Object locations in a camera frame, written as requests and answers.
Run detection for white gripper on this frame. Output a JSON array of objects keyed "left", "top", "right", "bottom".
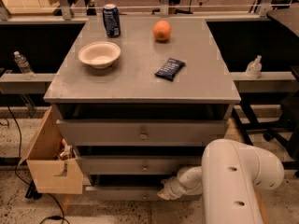
[{"left": 157, "top": 176, "right": 185, "bottom": 200}]

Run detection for clear sanitizer pump bottle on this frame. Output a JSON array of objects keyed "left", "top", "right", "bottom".
[{"left": 245, "top": 55, "right": 262, "bottom": 79}]

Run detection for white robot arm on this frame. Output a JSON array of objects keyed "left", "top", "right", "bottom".
[{"left": 158, "top": 139, "right": 284, "bottom": 224}]

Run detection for blue soda can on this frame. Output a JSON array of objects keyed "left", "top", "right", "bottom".
[{"left": 102, "top": 4, "right": 121, "bottom": 37}]

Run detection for cardboard box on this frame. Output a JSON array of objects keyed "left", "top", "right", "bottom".
[{"left": 19, "top": 107, "right": 83, "bottom": 194}]

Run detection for grey drawer cabinet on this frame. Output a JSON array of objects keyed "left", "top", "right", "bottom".
[{"left": 43, "top": 15, "right": 241, "bottom": 202}]

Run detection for items inside cardboard box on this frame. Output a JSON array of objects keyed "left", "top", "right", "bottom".
[{"left": 57, "top": 138, "right": 75, "bottom": 161}]

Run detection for grey middle drawer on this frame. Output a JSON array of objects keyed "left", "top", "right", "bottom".
[{"left": 76, "top": 156, "right": 202, "bottom": 175}]

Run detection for grey drawer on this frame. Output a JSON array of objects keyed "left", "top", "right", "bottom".
[
  {"left": 85, "top": 175, "right": 203, "bottom": 201},
  {"left": 76, "top": 156, "right": 202, "bottom": 175},
  {"left": 57, "top": 119, "right": 228, "bottom": 147}
]

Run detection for clear water bottle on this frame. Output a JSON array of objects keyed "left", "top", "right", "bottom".
[{"left": 14, "top": 51, "right": 36, "bottom": 79}]

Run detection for grey top drawer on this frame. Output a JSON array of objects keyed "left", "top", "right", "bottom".
[{"left": 57, "top": 119, "right": 228, "bottom": 147}]

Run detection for dark blue snack bag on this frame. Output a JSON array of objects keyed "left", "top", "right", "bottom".
[{"left": 155, "top": 58, "right": 186, "bottom": 81}]

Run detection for orange fruit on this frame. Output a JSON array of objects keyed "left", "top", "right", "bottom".
[{"left": 152, "top": 21, "right": 172, "bottom": 41}]

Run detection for grey bottom drawer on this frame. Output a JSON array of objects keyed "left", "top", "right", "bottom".
[{"left": 85, "top": 175, "right": 203, "bottom": 201}]

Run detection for black office chair base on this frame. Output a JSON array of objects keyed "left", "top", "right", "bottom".
[{"left": 232, "top": 95, "right": 299, "bottom": 177}]

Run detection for black floor cable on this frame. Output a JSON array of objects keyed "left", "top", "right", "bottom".
[{"left": 7, "top": 105, "right": 71, "bottom": 224}]

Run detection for white paper bowl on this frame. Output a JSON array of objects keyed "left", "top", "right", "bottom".
[{"left": 78, "top": 42, "right": 121, "bottom": 69}]

